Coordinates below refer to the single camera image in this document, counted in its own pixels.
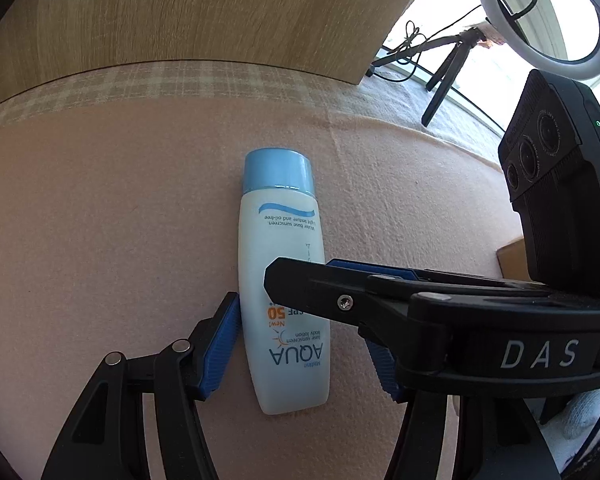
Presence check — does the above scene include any cardboard box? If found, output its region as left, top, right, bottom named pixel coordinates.
left=496, top=237, right=528, bottom=278

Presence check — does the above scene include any black tripod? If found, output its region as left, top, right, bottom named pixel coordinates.
left=365, top=27, right=481, bottom=128

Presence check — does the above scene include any white sunscreen bottle blue cap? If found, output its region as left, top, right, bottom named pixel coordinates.
left=237, top=147, right=331, bottom=416

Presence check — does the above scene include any pink blanket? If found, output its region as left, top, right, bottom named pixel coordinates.
left=0, top=95, right=531, bottom=480

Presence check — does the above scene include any person's right hand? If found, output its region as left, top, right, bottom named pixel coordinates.
left=540, top=385, right=600, bottom=467

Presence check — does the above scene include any black cable with remote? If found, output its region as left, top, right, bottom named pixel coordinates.
left=364, top=5, right=483, bottom=81

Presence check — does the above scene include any light wooden board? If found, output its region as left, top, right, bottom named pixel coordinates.
left=0, top=0, right=448, bottom=113

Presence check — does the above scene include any ring light on tripod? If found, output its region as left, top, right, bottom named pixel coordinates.
left=380, top=0, right=600, bottom=126

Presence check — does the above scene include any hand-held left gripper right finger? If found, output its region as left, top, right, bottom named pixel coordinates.
left=360, top=332, right=576, bottom=480

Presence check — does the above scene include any checked blanket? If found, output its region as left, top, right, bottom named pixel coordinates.
left=0, top=60, right=506, bottom=171

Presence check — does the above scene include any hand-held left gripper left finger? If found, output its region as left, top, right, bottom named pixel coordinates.
left=40, top=291, right=242, bottom=480

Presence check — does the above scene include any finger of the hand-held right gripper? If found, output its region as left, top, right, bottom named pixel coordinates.
left=264, top=257, right=449, bottom=361
left=325, top=259, right=556, bottom=294

